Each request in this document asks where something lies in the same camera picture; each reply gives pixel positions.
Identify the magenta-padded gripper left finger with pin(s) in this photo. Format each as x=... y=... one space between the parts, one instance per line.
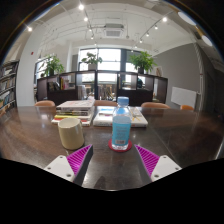
x=58 y=166

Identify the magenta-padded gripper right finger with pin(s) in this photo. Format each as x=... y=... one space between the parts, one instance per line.
x=165 y=166

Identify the clear blue-capped water bottle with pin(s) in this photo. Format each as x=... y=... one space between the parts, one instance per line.
x=121 y=130

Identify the cream ceramic mug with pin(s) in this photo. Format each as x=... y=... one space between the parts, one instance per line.
x=71 y=135

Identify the yellow-spined book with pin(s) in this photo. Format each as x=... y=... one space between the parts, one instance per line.
x=71 y=117

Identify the dark-spined book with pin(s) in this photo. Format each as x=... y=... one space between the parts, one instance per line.
x=75 y=113

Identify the flat round red coaster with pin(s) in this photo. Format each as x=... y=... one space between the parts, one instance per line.
x=111 y=148

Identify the orange chairs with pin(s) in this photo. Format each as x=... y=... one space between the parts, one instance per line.
x=155 y=105

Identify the white-cover thick book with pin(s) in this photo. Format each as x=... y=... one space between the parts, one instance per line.
x=75 y=105

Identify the large flat blue-cover book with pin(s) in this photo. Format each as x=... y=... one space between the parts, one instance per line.
x=103 y=118

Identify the low dark shelf unit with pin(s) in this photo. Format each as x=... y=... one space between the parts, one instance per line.
x=61 y=95

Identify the tall dark bookshelf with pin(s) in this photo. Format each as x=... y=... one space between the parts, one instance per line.
x=7 y=85

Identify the bushy drooping potted plant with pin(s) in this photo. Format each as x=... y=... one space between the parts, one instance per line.
x=52 y=65

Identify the large dark-potted green plant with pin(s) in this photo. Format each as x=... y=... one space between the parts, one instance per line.
x=142 y=61

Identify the small white-potted plant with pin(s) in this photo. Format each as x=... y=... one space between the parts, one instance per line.
x=91 y=60

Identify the ceiling air conditioner unit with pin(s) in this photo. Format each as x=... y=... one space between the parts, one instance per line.
x=113 y=31

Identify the round white ceiling lamps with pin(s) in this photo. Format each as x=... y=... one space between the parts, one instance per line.
x=186 y=18

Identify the ceiling track spotlights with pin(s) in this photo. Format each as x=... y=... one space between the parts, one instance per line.
x=81 y=7

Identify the white wall board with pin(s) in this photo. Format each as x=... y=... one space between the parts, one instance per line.
x=183 y=97

